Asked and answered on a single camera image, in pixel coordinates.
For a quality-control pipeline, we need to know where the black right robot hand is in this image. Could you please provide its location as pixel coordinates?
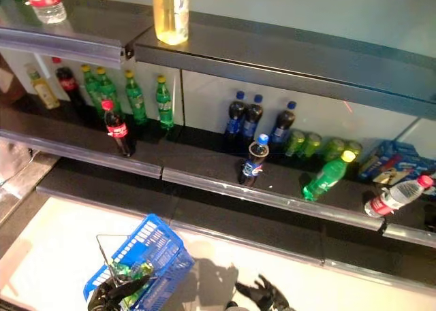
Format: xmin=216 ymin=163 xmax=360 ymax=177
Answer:
xmin=234 ymin=273 xmax=291 ymax=311

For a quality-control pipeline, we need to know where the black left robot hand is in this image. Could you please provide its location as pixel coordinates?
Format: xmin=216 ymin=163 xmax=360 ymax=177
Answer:
xmin=87 ymin=273 xmax=155 ymax=311

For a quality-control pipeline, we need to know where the green Sprite bottle yellow cap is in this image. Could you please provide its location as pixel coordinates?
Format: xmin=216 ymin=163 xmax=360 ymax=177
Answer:
xmin=80 ymin=63 xmax=103 ymax=118
xmin=108 ymin=260 xmax=154 ymax=308
xmin=123 ymin=69 xmax=149 ymax=127
xmin=302 ymin=150 xmax=357 ymax=202
xmin=155 ymin=74 xmax=175 ymax=130
xmin=95 ymin=66 xmax=120 ymax=114

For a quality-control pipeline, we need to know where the blue plastic shopping basket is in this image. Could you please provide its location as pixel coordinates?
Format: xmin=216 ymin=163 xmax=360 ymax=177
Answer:
xmin=82 ymin=212 xmax=196 ymax=311

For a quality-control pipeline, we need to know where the Pepsi bottle with paper collar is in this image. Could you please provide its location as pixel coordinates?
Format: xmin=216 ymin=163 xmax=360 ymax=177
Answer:
xmin=237 ymin=133 xmax=270 ymax=188

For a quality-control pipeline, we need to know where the black shelf base plinth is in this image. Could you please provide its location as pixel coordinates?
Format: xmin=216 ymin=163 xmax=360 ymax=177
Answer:
xmin=35 ymin=157 xmax=176 ymax=223
xmin=170 ymin=184 xmax=326 ymax=267
xmin=322 ymin=222 xmax=436 ymax=293

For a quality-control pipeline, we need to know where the reflective metal side panel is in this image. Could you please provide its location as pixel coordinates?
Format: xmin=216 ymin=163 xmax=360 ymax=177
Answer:
xmin=0 ymin=62 xmax=62 ymax=223

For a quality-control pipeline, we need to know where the Coca-Cola bottle red cap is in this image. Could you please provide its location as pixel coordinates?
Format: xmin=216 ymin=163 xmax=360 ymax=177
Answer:
xmin=101 ymin=99 xmax=134 ymax=157
xmin=50 ymin=56 xmax=88 ymax=121

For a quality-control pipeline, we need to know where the Pepsi bottle blue cap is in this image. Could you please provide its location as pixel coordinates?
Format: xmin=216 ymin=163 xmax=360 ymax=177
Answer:
xmin=223 ymin=90 xmax=247 ymax=145
xmin=242 ymin=93 xmax=265 ymax=145
xmin=268 ymin=100 xmax=297 ymax=147

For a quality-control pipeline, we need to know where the small yellow juice bottle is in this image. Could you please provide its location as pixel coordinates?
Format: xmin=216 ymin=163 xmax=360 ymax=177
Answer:
xmin=24 ymin=62 xmax=61 ymax=110

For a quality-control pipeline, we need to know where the dark shelf board metal edge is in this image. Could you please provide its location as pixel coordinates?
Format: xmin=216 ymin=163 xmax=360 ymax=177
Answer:
xmin=131 ymin=11 xmax=436 ymax=121

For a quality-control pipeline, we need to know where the large yellow tea bottle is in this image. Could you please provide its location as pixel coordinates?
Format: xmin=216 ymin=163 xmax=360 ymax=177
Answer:
xmin=151 ymin=0 xmax=191 ymax=46

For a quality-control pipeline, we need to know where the dark shelf board clear rail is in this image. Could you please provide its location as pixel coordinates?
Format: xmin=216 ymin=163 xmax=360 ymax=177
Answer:
xmin=0 ymin=0 xmax=154 ymax=70
xmin=0 ymin=96 xmax=164 ymax=180
xmin=161 ymin=127 xmax=384 ymax=232
xmin=379 ymin=174 xmax=436 ymax=249

